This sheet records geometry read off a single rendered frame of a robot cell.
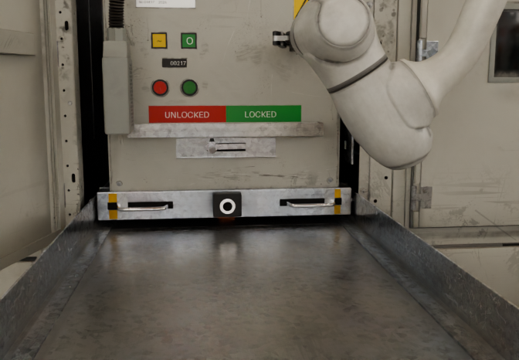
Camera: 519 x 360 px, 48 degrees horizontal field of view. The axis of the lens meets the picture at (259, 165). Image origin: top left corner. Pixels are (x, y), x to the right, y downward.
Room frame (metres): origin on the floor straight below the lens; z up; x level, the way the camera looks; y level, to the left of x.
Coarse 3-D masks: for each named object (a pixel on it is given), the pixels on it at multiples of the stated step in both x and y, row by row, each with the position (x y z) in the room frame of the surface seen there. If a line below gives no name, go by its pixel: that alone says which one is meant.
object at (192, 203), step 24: (120, 192) 1.19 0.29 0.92; (144, 192) 1.20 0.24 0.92; (168, 192) 1.20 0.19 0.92; (192, 192) 1.21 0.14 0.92; (264, 192) 1.22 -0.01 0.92; (288, 192) 1.23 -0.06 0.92; (312, 192) 1.23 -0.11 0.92; (144, 216) 1.20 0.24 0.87; (168, 216) 1.20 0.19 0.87; (192, 216) 1.21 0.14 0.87; (240, 216) 1.22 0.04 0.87
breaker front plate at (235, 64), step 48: (240, 0) 1.23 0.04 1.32; (288, 0) 1.24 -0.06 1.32; (144, 48) 1.21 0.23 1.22; (240, 48) 1.23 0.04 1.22; (288, 48) 1.24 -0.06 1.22; (144, 96) 1.21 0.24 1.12; (192, 96) 1.22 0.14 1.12; (240, 96) 1.23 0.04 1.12; (288, 96) 1.24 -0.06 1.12; (144, 144) 1.21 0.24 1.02; (192, 144) 1.22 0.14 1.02; (288, 144) 1.24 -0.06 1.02; (336, 144) 1.25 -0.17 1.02
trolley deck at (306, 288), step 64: (128, 256) 0.99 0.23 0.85; (192, 256) 0.99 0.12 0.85; (256, 256) 0.99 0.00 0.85; (320, 256) 0.99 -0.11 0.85; (64, 320) 0.72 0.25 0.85; (128, 320) 0.72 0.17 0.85; (192, 320) 0.72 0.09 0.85; (256, 320) 0.72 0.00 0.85; (320, 320) 0.72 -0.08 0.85; (384, 320) 0.72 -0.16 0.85
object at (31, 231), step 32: (0, 0) 1.03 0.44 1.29; (32, 0) 1.13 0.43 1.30; (0, 32) 0.99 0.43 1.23; (32, 32) 1.12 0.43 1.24; (0, 64) 1.02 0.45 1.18; (32, 64) 1.12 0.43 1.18; (0, 96) 1.01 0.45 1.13; (32, 96) 1.11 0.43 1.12; (0, 128) 1.01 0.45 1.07; (32, 128) 1.11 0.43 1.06; (0, 160) 1.00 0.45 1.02; (32, 160) 1.10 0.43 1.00; (0, 192) 1.00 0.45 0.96; (32, 192) 1.09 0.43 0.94; (64, 192) 1.15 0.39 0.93; (0, 224) 0.99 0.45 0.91; (32, 224) 1.09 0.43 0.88; (64, 224) 1.15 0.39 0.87; (0, 256) 0.98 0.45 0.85
